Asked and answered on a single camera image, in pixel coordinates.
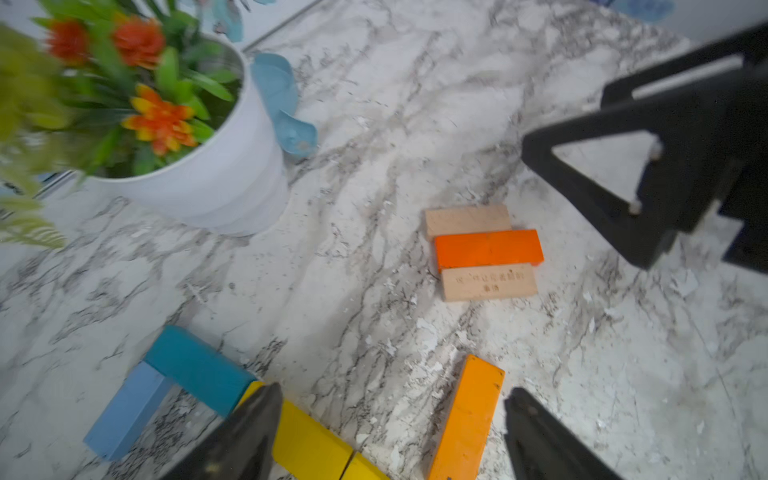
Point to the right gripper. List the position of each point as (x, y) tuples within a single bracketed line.
[(643, 171)]

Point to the amber orange block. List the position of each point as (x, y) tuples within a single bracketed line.
[(467, 427)]

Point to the light blue dustpan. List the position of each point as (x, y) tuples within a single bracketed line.
[(274, 78)]

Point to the natural wood printed block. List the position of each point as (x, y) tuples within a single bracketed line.
[(488, 282)]

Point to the natural wood block right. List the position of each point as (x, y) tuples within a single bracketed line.
[(467, 220)]

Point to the yellow block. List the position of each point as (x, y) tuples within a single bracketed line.
[(359, 468), (306, 449)]

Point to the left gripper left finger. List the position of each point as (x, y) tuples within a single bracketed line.
[(241, 446)]

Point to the teal block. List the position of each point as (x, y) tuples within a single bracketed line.
[(199, 369)]

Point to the light blue block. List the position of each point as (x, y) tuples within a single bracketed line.
[(121, 423)]

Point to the red orange block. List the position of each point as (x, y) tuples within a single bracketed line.
[(488, 249)]

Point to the white pot with flowers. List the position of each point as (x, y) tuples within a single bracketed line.
[(146, 98)]

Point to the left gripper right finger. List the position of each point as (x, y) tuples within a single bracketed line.
[(540, 447)]

